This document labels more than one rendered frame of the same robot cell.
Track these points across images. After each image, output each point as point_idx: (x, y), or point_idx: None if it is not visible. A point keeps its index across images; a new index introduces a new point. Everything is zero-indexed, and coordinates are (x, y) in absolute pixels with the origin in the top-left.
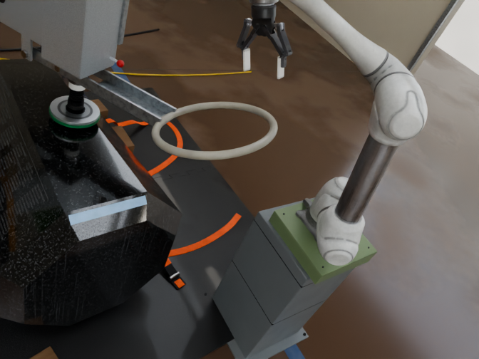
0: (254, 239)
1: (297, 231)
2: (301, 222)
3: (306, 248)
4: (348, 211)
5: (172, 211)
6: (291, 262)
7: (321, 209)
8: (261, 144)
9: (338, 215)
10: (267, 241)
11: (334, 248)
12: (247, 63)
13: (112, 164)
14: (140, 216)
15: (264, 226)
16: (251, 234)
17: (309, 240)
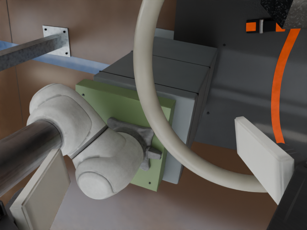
0: (185, 82)
1: (131, 108)
2: (140, 123)
3: (108, 98)
4: (25, 126)
5: (284, 7)
6: (120, 80)
7: (102, 134)
8: (134, 73)
9: (46, 121)
10: (164, 84)
11: (41, 91)
12: (248, 150)
13: None
14: None
15: (177, 91)
16: (192, 84)
17: (115, 111)
